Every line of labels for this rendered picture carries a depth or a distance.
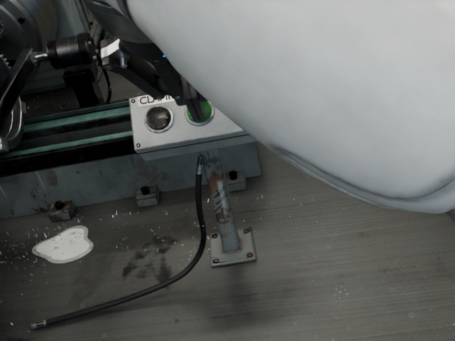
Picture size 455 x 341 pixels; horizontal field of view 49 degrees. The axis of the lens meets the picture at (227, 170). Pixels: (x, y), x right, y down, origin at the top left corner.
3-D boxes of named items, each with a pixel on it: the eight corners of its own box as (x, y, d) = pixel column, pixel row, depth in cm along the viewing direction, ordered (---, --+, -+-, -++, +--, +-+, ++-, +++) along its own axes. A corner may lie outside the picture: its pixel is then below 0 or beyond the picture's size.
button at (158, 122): (149, 134, 61) (146, 130, 59) (147, 112, 62) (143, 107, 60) (174, 130, 61) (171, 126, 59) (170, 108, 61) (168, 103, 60)
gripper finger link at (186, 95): (190, 98, 52) (183, 99, 52) (200, 120, 59) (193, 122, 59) (186, 72, 53) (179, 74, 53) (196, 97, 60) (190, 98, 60)
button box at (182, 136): (143, 162, 64) (133, 151, 59) (137, 111, 66) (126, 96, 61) (274, 139, 64) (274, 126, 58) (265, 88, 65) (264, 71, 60)
